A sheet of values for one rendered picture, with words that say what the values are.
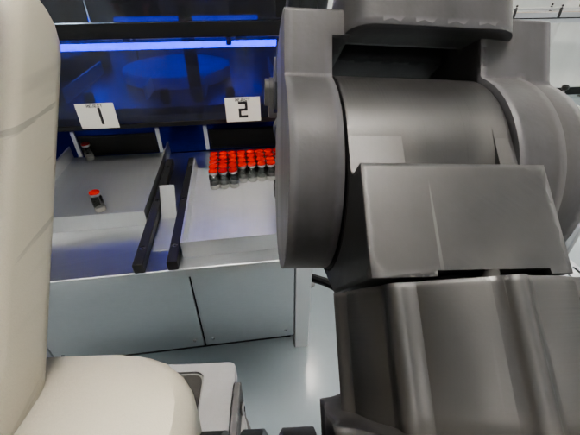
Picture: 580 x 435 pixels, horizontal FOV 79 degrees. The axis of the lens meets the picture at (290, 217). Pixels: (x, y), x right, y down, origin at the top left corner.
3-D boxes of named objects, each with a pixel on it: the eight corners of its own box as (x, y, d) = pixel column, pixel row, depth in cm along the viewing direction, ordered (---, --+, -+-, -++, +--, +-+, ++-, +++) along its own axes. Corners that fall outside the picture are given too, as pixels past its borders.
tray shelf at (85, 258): (56, 166, 96) (53, 160, 95) (307, 150, 103) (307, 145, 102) (-61, 300, 57) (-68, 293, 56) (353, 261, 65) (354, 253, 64)
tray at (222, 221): (196, 169, 90) (193, 156, 88) (295, 162, 93) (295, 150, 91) (183, 257, 63) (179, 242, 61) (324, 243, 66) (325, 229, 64)
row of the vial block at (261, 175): (211, 180, 85) (208, 164, 82) (284, 175, 87) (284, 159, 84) (211, 185, 83) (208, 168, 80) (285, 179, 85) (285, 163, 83)
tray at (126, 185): (72, 158, 95) (67, 146, 93) (171, 153, 98) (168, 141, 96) (9, 236, 68) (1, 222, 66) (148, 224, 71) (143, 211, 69)
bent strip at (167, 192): (165, 208, 76) (159, 185, 72) (179, 207, 76) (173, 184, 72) (153, 251, 64) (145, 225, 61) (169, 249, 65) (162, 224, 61)
